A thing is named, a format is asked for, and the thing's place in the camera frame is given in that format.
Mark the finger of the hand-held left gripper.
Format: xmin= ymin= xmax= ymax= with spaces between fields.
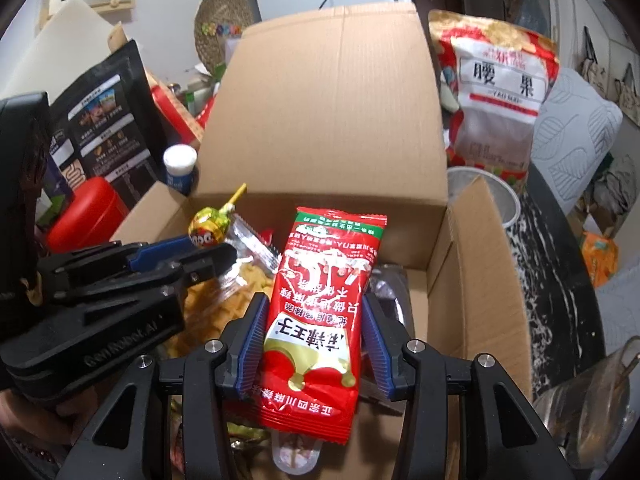
xmin=37 ymin=235 xmax=201 ymax=286
xmin=47 ymin=244 xmax=238 ymax=311

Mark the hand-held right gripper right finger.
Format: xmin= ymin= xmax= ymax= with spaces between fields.
xmin=361 ymin=292 xmax=576 ymax=480

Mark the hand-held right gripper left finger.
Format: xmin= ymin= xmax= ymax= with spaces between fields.
xmin=55 ymin=291 xmax=271 ymax=480

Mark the yellow-stick lollipop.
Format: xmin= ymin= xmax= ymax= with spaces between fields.
xmin=187 ymin=182 xmax=248 ymax=248

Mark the yellow noodle crisps packet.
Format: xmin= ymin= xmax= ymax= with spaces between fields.
xmin=180 ymin=215 xmax=281 ymax=356

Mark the red green spicy strip packet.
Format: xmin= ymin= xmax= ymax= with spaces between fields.
xmin=257 ymin=206 xmax=388 ymax=446

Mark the brown cardboard box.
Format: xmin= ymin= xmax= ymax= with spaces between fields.
xmin=107 ymin=1 xmax=533 ymax=480

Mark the person's left hand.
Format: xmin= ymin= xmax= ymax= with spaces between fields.
xmin=0 ymin=385 xmax=96 ymax=453

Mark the red plastic container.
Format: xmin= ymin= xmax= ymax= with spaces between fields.
xmin=46 ymin=176 xmax=130 ymax=253

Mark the small white-capped bottle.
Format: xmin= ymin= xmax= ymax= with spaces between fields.
xmin=163 ymin=145 xmax=198 ymax=196

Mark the clear plastic packet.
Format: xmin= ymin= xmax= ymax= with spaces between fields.
xmin=270 ymin=430 xmax=321 ymax=473

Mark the red gift box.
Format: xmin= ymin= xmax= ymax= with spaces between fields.
xmin=150 ymin=82 xmax=206 ymax=146

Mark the black stand-up pouch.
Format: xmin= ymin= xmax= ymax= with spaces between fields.
xmin=50 ymin=39 xmax=166 ymax=191

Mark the red plastic bag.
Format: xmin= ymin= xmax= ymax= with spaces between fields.
xmin=192 ymin=95 xmax=221 ymax=131

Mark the metal bowl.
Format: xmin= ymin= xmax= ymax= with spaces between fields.
xmin=446 ymin=166 xmax=521 ymax=228

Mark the clear glass cup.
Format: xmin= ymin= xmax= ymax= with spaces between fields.
xmin=532 ymin=336 xmax=640 ymax=471

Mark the wooden cutting board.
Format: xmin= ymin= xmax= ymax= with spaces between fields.
xmin=107 ymin=22 xmax=128 ymax=56

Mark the white foam board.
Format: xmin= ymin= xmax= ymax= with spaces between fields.
xmin=0 ymin=0 xmax=118 ymax=101

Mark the orange packet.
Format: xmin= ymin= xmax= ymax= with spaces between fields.
xmin=580 ymin=232 xmax=618 ymax=288

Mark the grey quilted chair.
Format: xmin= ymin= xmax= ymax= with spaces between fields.
xmin=530 ymin=67 xmax=623 ymax=216
xmin=595 ymin=270 xmax=640 ymax=341

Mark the woven straw fan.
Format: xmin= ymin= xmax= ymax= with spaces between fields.
xmin=194 ymin=0 xmax=256 ymax=68

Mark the red white nut bag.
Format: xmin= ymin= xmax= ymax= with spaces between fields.
xmin=429 ymin=9 xmax=560 ymax=196

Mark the beige tote bag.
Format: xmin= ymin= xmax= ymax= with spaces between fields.
xmin=612 ymin=62 xmax=640 ymax=126
xmin=577 ymin=25 xmax=613 ymax=91

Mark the blue hanging cloth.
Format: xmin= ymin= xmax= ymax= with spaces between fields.
xmin=510 ymin=0 xmax=548 ymax=36

